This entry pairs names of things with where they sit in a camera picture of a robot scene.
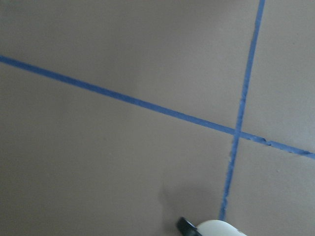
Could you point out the white smiley face mug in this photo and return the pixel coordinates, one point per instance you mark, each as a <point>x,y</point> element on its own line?
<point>207,228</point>

